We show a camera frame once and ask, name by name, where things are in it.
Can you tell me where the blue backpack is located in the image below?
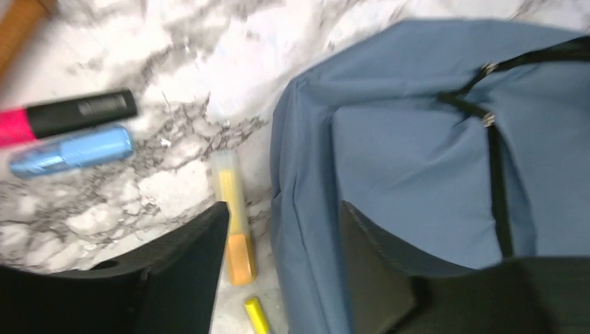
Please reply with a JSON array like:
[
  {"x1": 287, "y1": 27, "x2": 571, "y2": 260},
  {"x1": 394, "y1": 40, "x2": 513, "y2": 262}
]
[{"x1": 271, "y1": 19, "x2": 589, "y2": 333}]

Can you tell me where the orange highlighter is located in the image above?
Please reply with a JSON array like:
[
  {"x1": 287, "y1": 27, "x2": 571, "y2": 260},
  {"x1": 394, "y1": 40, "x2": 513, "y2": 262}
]
[{"x1": 211, "y1": 150, "x2": 257, "y2": 285}]

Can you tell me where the pink black highlighter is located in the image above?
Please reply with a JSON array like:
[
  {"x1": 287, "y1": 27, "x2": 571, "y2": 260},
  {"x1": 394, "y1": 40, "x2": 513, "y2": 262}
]
[{"x1": 1, "y1": 89, "x2": 138, "y2": 147}]

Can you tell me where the wooden shelf rack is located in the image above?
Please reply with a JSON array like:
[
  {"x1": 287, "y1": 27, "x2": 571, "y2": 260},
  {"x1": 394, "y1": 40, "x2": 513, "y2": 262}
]
[{"x1": 1, "y1": 0, "x2": 58, "y2": 78}]

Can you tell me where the yellow capped pen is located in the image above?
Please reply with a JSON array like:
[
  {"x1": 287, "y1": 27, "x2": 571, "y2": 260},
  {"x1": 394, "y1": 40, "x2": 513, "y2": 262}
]
[{"x1": 244, "y1": 296, "x2": 272, "y2": 334}]

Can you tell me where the blue highlighter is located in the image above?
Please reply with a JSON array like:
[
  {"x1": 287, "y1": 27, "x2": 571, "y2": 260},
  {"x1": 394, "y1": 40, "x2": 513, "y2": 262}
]
[{"x1": 8, "y1": 125, "x2": 134, "y2": 178}]

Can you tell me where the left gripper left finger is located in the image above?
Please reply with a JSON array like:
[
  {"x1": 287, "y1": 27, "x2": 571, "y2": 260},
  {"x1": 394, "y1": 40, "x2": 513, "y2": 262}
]
[{"x1": 1, "y1": 202, "x2": 230, "y2": 333}]

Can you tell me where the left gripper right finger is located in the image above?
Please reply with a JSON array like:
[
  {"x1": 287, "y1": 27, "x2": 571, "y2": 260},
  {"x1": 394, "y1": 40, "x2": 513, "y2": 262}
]
[{"x1": 340, "y1": 202, "x2": 589, "y2": 333}]

